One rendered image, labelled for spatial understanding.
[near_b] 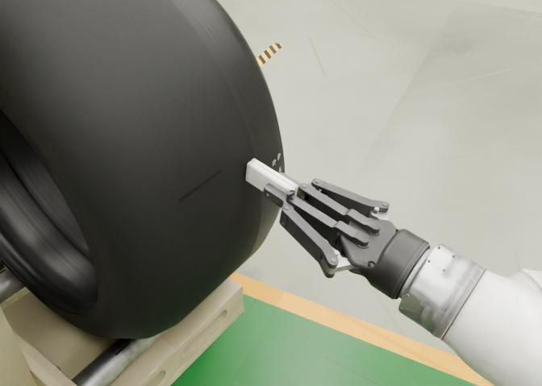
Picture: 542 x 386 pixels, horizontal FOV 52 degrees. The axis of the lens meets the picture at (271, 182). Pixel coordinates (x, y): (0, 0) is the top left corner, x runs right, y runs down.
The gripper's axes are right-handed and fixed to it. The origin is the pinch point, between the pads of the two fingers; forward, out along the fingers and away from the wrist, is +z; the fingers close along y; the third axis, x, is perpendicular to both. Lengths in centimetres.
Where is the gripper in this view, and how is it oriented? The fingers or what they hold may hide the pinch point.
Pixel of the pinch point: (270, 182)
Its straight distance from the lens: 69.4
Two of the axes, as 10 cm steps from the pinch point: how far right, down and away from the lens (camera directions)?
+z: -7.8, -5.0, 3.7
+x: -1.2, 7.1, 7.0
